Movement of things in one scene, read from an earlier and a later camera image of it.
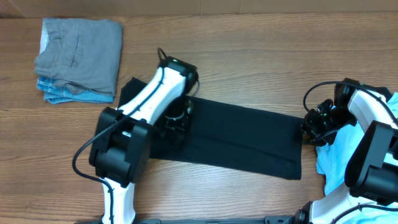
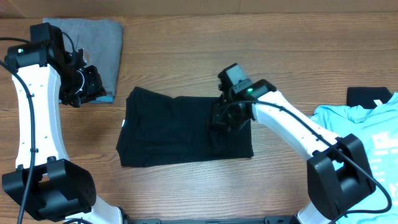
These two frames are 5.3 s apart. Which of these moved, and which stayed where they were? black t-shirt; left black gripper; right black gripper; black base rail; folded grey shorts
Moved: right black gripper; left black gripper; black t-shirt
Stayed: folded grey shorts; black base rail
